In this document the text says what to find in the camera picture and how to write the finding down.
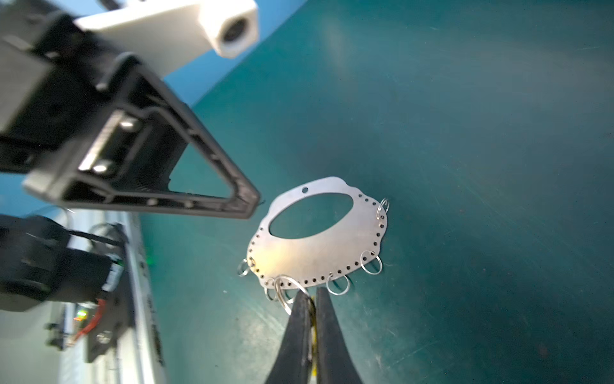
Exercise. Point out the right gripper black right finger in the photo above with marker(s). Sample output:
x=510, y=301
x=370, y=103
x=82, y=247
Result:
x=333, y=361

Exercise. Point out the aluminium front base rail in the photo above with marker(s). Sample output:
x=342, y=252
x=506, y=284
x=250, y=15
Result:
x=125, y=347

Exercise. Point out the green table mat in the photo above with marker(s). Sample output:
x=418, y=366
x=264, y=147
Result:
x=489, y=127

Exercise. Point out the yellow key tag with ring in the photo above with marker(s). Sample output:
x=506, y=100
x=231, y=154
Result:
x=314, y=345

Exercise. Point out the grey ring-shaped metal plate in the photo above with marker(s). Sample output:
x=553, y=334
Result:
x=354, y=242

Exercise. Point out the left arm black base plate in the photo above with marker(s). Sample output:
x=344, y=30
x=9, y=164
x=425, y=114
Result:
x=75, y=325

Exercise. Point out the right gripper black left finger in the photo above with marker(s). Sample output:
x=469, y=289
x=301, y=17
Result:
x=294, y=362

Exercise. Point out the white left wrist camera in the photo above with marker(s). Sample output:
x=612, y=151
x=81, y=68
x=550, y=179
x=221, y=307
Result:
x=167, y=35

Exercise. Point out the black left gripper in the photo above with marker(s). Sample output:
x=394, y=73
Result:
x=59, y=87

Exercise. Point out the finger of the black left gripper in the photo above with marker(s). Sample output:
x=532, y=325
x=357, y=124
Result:
x=143, y=149

